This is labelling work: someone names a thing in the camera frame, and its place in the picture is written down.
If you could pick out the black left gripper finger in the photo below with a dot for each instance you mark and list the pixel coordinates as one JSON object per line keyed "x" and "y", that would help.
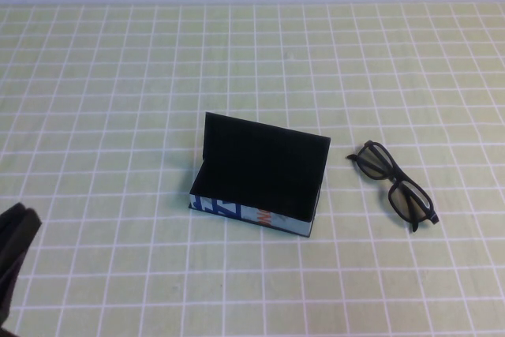
{"x": 10, "y": 230}
{"x": 23, "y": 242}

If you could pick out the black printed glasses case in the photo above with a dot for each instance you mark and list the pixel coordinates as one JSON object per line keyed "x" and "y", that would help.
{"x": 256, "y": 163}

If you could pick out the black framed glasses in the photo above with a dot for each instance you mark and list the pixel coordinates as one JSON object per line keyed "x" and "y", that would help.
{"x": 394, "y": 179}

